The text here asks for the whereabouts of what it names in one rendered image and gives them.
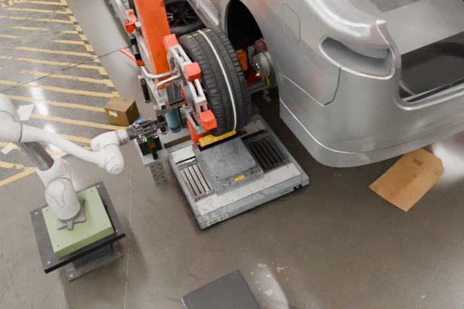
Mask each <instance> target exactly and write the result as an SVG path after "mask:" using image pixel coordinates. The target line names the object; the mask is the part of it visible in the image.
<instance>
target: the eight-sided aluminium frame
mask: <svg viewBox="0 0 464 309"><path fill-rule="evenodd" d="M179 55H181V57H183V59H184V60H185V62H183V61H182V60H181V59H180V57H179ZM174 58H175V60H176V62H177V63H178V64H179V66H180V68H181V70H182V72H183V74H184V66H185V65H188V64H190V63H192V62H191V60H190V59H189V58H188V57H187V55H186V54H185V52H184V51H183V49H182V47H181V46H180V45H179V44H178V45H176V46H172V47H170V48H169V51H168V54H167V61H168V64H169V68H170V70H174V68H173V63H174ZM184 76H185V79H186V75H185V74H184ZM180 81H181V80H180V79H176V80H174V81H173V83H177V82H178V83H179V82H180ZM186 82H187V84H188V87H189V90H190V91H191V94H192V97H193V101H194V104H195V109H196V113H197V114H196V113H195V111H194V108H193V106H192V104H191V103H188V107H186V106H185V104H184V105H182V108H183V111H184V114H185V116H186V118H187V119H188V120H189V122H190V124H191V125H192V127H193V129H194V131H195V133H196V134H197V135H198V134H201V133H203V132H206V131H205V129H203V126H202V124H201V123H200V118H199V113H201V110H200V106H202V108H203V112H204V111H207V110H208V108H207V102H206V97H205V95H204V93H203V91H202V88H201V85H200V82H199V81H198V79H196V80H194V82H195V85H196V88H197V91H198V93H199V95H196V93H195V90H194V88H193V84H192V83H191V81H190V82H188V81H187V79H186ZM191 115H193V116H194V118H195V120H196V122H197V124H198V126H196V125H195V123H194V121H193V120H192V118H191Z"/></svg>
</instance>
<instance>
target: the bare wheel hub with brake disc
mask: <svg viewBox="0 0 464 309"><path fill-rule="evenodd" d="M254 48H255V49H256V54H257V55H255V56H254V57H253V64H255V62H258V64H259V66H260V71H259V72H257V71H256V70H255V71H256V72H257V73H259V77H261V78H263V77H264V82H265V83H266V85H267V86H269V85H270V86H269V87H270V88H274V87H276V86H278V85H277V81H276V74H275V71H274V68H273V63H272V60H271V56H270V54H269V50H268V48H267V45H266V42H265V40H264V39H260V40H257V41H256V42H255V43H254ZM267 76H268V80H269V85H268V82H267Z"/></svg>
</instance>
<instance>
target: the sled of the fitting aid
mask: <svg viewBox="0 0 464 309"><path fill-rule="evenodd" d="M239 138H240V140H241V141H242V143H243V144H244V145H245V147H246V148H247V146H246V144H245V143H244V142H243V140H242V138H241V137H239ZM191 146H192V149H193V153H194V155H195V156H196V158H197V160H198V162H199V163H200V165H201V167H202V169H203V171H204V173H205V175H206V176H207V178H208V180H209V182H210V184H211V185H212V187H213V189H214V191H215V193H216V195H217V196H220V195H223V194H224V193H227V192H230V191H232V190H235V189H236V188H239V187H242V186H244V185H247V184H248V183H251V182H254V181H256V180H258V179H261V178H263V177H264V173H263V169H262V168H261V166H260V164H259V163H258V162H257V161H256V159H255V157H254V156H253V155H252V153H251V151H250V150H249V149H248V148H247V150H248V151H249V153H250V154H251V156H252V157H253V159H254V160H255V164H256V166H254V167H252V168H249V169H247V170H244V171H242V172H239V173H237V174H235V175H232V176H230V177H227V178H225V179H222V180H219V181H217V180H216V179H215V177H214V175H213V173H212V172H211V170H210V168H209V166H208V164H207V163H206V161H205V159H204V157H203V156H202V154H201V152H200V150H199V149H197V148H196V147H195V145H194V144H191Z"/></svg>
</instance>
